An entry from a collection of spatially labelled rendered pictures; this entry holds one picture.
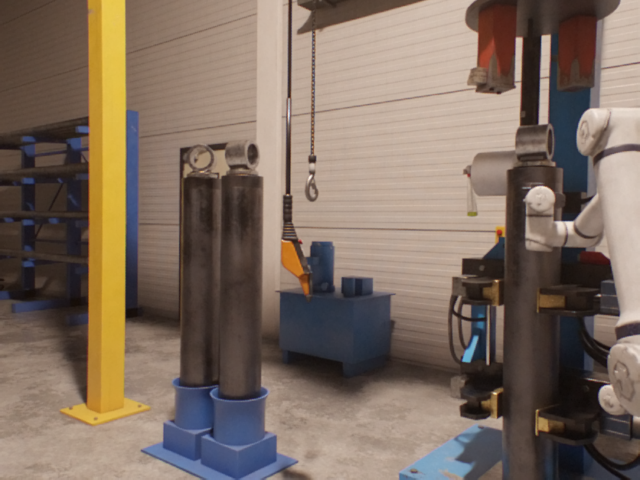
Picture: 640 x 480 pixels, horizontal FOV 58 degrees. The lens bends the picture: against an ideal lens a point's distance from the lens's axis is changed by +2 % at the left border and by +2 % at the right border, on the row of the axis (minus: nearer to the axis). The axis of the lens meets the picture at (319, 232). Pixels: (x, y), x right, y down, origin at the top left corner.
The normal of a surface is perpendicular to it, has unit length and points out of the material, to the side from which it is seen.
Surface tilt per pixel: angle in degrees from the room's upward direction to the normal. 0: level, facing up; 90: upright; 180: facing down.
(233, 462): 90
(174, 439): 90
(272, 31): 90
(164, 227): 90
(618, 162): 72
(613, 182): 76
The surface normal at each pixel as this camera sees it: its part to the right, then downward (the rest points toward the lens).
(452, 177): -0.63, 0.01
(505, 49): 0.29, 0.02
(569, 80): -0.96, 0.00
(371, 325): 0.77, 0.02
